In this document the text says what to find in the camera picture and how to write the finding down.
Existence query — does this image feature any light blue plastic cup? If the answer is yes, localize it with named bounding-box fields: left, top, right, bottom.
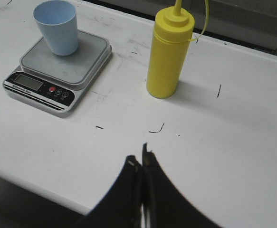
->
left=33, top=0, right=79, bottom=56

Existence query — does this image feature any silver digital kitchen scale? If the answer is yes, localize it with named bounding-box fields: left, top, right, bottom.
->
left=2, top=30, right=112, bottom=117

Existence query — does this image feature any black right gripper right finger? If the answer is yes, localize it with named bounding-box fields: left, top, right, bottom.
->
left=142, top=143, right=219, bottom=228

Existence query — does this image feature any yellow squeeze bottle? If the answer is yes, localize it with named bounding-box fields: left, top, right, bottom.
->
left=146, top=0, right=210, bottom=99

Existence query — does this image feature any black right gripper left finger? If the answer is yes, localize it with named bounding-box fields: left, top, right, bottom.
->
left=75, top=155, right=143, bottom=228

